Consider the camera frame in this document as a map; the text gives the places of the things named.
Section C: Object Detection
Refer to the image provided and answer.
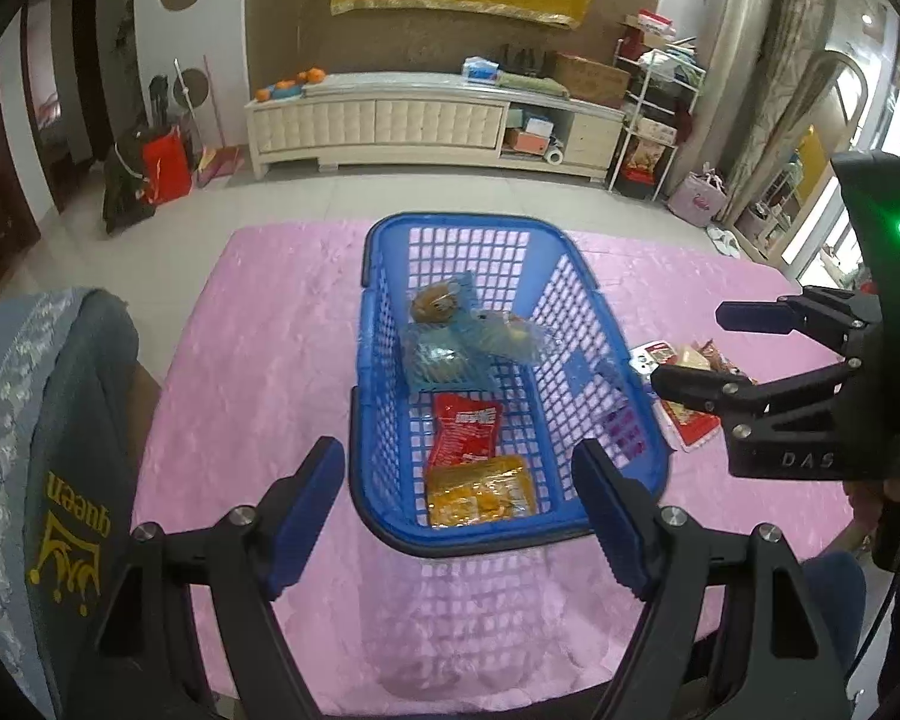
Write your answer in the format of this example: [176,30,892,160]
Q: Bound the person's leg in blue jeans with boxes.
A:
[799,551,869,661]

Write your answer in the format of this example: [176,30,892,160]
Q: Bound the cardboard box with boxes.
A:
[553,52,631,110]

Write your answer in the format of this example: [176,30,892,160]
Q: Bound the patterned curtain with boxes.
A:
[727,0,833,226]

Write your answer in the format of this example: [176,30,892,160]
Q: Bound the red snack packet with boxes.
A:
[427,392,505,470]

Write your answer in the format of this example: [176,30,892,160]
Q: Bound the small stacked boxes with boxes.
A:
[504,111,556,155]

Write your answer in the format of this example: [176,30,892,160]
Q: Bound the brown wooden door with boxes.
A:
[0,7,42,293]

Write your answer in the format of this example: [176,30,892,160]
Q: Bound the grey cushion with lace trim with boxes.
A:
[0,286,140,720]

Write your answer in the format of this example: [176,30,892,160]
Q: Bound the broom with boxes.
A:
[195,54,245,188]

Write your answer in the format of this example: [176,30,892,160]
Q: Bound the red bag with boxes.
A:
[141,126,194,205]

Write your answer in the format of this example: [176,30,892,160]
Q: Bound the long snack packet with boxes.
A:
[628,341,723,452]

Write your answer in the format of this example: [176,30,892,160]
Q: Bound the black bag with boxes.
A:
[103,127,158,235]

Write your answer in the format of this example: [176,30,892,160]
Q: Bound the pink quilted table cover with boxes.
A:
[131,221,856,717]

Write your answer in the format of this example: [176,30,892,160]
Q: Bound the white TV cabinet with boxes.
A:
[244,69,627,182]

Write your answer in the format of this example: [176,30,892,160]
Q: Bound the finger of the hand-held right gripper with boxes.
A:
[649,358,865,430]
[715,286,882,357]

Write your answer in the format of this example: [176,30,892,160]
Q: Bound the black cable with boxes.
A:
[844,566,900,698]

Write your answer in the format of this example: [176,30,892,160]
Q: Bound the green folded cloth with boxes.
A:
[495,71,571,100]

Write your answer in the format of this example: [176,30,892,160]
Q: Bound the brown snack bar packet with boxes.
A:
[701,340,755,383]

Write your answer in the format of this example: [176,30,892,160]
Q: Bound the dark bottles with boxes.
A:
[501,45,560,80]

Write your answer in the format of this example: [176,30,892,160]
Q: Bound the tall air conditioner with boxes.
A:
[701,0,781,188]

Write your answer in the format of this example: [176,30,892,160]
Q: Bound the pink bag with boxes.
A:
[667,165,728,226]

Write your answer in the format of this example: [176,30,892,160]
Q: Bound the person's right hand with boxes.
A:
[842,481,882,550]

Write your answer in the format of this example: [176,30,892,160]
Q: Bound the blue plastic basket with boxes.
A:
[349,212,672,557]

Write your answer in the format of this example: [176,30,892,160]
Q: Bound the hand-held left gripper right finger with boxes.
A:
[572,439,852,720]

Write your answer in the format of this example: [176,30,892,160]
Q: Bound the white metal rack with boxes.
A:
[607,11,710,203]

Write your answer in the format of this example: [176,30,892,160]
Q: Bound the yellow snack packet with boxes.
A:
[425,454,535,530]

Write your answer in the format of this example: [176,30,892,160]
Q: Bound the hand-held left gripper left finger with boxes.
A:
[94,436,346,720]

